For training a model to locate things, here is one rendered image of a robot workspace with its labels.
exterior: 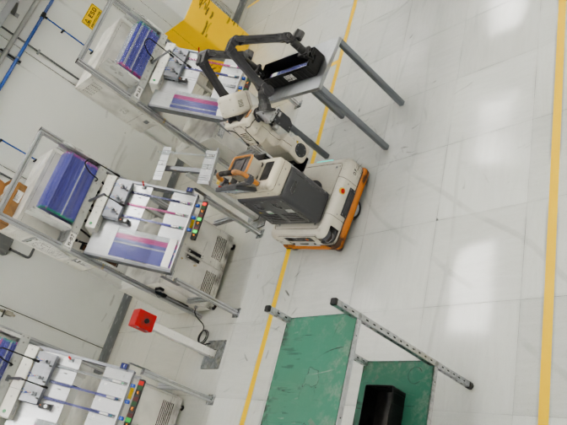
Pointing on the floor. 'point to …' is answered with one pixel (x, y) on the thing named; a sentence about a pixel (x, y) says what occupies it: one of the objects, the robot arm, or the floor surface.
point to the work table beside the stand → (315, 85)
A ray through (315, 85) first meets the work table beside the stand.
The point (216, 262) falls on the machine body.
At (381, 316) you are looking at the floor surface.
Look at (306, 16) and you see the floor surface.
